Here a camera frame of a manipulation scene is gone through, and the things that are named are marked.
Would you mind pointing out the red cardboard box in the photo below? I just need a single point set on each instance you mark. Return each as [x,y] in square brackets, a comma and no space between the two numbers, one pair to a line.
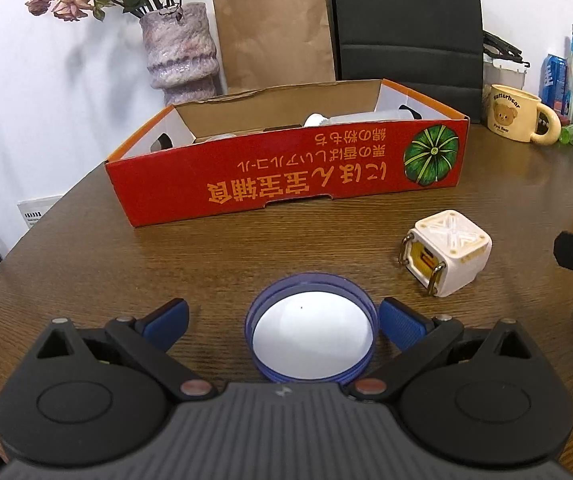
[286,180]

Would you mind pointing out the pink mottled ceramic vase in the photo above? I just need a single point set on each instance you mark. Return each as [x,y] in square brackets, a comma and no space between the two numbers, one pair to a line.
[181,50]

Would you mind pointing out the black paper bag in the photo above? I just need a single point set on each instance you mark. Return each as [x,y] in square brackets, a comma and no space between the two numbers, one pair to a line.
[406,25]

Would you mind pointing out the blue drink can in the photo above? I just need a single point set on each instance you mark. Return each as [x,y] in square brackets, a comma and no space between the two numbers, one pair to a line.
[553,82]

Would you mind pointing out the large blue jar lid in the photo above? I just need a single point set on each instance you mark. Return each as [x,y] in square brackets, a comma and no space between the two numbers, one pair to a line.
[311,335]

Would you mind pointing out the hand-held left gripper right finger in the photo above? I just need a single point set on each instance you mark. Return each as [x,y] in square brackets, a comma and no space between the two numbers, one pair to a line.
[401,322]

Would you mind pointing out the green small item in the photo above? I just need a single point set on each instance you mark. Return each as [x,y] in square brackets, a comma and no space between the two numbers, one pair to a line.
[570,135]

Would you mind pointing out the white board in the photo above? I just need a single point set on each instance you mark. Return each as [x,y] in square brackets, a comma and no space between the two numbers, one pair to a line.
[39,210]

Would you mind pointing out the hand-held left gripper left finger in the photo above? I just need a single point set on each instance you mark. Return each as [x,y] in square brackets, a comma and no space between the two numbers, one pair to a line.
[169,320]

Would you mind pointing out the yellow bear mug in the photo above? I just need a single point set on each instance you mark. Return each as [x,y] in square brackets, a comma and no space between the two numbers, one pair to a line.
[511,115]

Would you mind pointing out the white cube charger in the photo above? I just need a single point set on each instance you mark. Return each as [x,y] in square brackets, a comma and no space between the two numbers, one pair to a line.
[456,255]

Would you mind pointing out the brown paper bag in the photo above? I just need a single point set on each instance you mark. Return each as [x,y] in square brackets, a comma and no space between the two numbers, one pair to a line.
[276,35]

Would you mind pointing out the clear container with black lid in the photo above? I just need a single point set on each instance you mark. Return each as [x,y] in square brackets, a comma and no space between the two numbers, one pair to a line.
[503,67]

